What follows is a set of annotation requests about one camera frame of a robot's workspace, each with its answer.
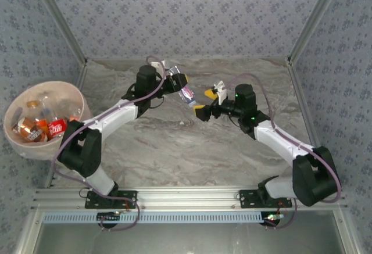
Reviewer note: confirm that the clear bottle purple label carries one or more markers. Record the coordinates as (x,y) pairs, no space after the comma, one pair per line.
(187,94)

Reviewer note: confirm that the red cola label bottle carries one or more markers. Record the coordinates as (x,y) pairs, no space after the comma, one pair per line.
(58,127)

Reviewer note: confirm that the brown label drink bottle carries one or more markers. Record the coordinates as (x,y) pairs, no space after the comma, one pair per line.
(27,129)

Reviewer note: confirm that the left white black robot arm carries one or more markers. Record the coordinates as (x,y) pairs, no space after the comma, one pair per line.
(116,117)

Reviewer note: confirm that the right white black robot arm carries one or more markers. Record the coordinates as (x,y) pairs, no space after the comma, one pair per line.
(276,140)

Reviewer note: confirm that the round pink plastic bin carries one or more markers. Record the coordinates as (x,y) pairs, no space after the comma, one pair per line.
(55,87)

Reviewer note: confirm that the right small black controller board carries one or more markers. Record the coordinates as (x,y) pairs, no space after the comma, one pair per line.
(273,222)

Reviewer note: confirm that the small black controller board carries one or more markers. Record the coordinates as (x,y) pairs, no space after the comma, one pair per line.
(273,222)
(109,222)

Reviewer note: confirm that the grey sheet metal panel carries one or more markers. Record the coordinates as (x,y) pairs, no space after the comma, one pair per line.
(186,239)

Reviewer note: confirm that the left small black controller board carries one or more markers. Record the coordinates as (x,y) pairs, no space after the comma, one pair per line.
(109,222)

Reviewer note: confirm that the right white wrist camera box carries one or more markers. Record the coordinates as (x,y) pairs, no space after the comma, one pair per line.
(221,91)

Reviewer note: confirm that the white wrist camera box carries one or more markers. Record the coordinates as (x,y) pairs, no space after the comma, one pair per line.
(158,63)
(221,91)

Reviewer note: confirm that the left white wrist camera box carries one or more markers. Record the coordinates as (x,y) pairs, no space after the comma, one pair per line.
(158,63)

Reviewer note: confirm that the right aluminium table rail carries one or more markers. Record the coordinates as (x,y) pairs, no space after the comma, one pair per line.
(300,91)

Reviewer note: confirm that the aluminium mounting rail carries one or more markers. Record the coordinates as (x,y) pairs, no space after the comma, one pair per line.
(186,198)

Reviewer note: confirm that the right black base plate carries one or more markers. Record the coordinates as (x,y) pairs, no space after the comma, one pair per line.
(250,198)

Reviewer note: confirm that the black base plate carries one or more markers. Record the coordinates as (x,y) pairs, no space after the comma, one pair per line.
(128,198)
(250,198)

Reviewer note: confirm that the left aluminium frame post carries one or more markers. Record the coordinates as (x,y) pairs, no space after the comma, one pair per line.
(60,18)

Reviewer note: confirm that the aluminium frame post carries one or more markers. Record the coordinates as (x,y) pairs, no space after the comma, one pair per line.
(60,18)
(314,18)

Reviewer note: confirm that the right aluminium frame post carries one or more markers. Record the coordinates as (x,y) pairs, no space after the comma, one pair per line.
(314,18)

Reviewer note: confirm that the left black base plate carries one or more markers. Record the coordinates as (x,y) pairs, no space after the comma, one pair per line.
(128,198)

